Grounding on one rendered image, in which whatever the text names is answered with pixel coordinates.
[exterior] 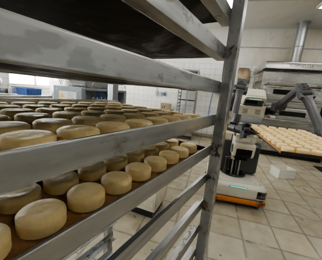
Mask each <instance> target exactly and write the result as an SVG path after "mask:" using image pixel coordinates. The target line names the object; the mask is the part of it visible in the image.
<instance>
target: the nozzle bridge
mask: <svg viewBox="0 0 322 260"><path fill-rule="evenodd" d="M94 91H95V92H96V93H97V95H98V99H99V98H100V96H102V98H104V93H105V95H106V99H107V98H108V93H107V92H108V89H96V88H82V87H72V86H60V85H54V99H77V100H91V97H92V95H93V97H94V99H95V98H96V93H95V92H94ZM99 92H100V93H101V94H100V93H99ZM118 100H119V103H121V104H126V91H123V90H118Z"/></svg>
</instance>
